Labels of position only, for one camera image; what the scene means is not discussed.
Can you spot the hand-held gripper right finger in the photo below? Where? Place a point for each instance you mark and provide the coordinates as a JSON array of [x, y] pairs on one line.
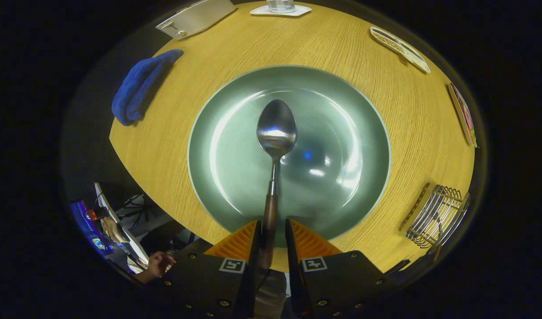
[[337, 283]]

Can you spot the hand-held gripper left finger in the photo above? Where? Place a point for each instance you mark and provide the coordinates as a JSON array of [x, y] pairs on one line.
[[218, 288]]

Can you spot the person's beige trousers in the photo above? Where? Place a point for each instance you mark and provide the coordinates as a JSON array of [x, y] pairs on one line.
[[271, 294]]

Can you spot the pale green plate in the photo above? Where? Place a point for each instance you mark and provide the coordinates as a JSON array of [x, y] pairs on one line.
[[333, 146]]

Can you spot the computer monitor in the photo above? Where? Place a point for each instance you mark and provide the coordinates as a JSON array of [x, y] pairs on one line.
[[87, 226]]

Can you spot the plate of meat and vegetables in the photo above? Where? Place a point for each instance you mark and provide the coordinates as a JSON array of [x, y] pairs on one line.
[[465, 115]]

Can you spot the blue cloth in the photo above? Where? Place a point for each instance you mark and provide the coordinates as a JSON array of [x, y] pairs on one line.
[[138, 84]]

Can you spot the white divided bean dish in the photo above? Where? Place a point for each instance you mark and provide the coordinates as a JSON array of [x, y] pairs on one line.
[[399, 46]]

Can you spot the white toaster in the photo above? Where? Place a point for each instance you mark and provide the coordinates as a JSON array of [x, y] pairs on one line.
[[200, 17]]

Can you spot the white coaster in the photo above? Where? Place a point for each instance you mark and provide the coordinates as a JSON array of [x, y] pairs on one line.
[[260, 11]]

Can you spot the clear drinking glass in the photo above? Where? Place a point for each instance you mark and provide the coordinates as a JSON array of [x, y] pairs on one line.
[[280, 5]]

